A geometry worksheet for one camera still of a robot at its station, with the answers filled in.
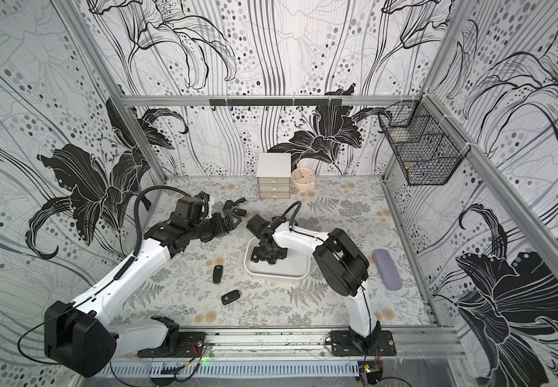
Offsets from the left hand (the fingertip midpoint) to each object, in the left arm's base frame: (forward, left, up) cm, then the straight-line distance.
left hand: (235, 228), depth 80 cm
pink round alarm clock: (+38, -25, -14) cm, 47 cm away
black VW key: (+22, +3, -21) cm, 30 cm away
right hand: (+1, -12, -17) cm, 21 cm away
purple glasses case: (-8, -54, -12) cm, 56 cm away
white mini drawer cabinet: (+30, -11, -4) cm, 32 cm away
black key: (-9, +7, -17) cm, 21 cm away
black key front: (-18, +1, -17) cm, 24 cm away
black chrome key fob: (+26, +5, -18) cm, 32 cm away
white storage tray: (-6, -20, -16) cm, 27 cm away
